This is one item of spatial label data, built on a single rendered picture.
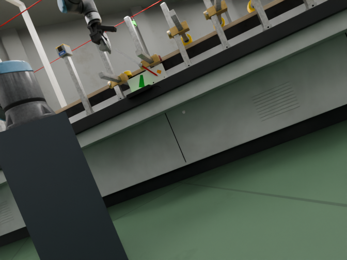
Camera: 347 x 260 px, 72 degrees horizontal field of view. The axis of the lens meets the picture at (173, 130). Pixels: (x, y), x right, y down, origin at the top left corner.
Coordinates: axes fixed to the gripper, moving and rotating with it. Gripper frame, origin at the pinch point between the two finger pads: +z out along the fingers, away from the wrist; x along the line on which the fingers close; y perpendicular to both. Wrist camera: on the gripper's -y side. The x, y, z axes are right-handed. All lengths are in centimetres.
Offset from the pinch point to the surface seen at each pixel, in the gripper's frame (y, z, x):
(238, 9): -202, -195, -617
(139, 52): -20.1, 14.2, 13.5
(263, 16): -91, 20, -10
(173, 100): -22.3, 42.8, -11.9
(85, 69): 187, -134, -335
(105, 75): 4.0, 16.2, 12.1
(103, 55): 9.1, -4.1, -10.0
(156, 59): -23.0, 14.6, -9.3
